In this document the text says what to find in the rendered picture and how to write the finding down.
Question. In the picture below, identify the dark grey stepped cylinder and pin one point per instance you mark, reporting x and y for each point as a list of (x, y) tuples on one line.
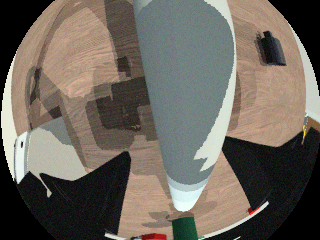
[(272, 50)]

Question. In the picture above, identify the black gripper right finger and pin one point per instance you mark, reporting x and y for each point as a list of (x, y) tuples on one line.
[(257, 166)]

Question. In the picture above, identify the white long pipe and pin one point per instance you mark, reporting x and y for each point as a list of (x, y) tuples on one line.
[(188, 49)]

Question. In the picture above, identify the green cylinder with cap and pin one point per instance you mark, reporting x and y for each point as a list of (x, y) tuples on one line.
[(184, 229)]

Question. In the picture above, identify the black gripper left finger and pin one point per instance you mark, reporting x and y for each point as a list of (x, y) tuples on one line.
[(99, 194)]

